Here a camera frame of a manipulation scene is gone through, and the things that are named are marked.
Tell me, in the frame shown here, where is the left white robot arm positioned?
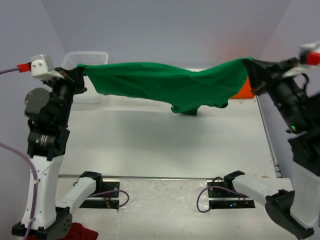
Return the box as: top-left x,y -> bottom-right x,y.
11,67 -> 104,240

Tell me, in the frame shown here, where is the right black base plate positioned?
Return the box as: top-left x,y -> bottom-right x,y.
207,180 -> 256,210

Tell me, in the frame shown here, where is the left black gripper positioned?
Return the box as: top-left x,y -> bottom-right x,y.
42,65 -> 88,124

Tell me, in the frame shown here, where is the green t-shirt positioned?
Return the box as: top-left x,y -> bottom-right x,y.
78,58 -> 248,116

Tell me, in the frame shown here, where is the dark red t-shirt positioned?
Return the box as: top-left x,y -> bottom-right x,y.
42,222 -> 99,240

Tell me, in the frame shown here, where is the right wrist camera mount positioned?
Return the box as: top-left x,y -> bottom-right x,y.
299,41 -> 320,66

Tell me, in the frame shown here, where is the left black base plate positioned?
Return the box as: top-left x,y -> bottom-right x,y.
79,178 -> 120,210

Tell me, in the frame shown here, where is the white plastic basket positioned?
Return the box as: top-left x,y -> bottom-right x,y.
61,51 -> 109,104

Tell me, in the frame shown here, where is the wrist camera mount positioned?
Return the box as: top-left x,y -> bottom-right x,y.
17,54 -> 64,81
299,41 -> 320,66

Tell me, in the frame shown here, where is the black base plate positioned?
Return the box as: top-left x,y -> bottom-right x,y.
207,180 -> 256,210
79,178 -> 120,210

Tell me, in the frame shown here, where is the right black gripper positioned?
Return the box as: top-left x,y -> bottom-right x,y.
242,52 -> 308,128

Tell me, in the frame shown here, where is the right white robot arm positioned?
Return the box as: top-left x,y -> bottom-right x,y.
223,58 -> 320,240

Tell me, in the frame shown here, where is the folded orange t-shirt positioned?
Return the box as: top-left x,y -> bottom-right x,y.
229,76 -> 254,100

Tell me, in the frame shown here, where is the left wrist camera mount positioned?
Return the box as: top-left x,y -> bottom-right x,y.
17,54 -> 64,81

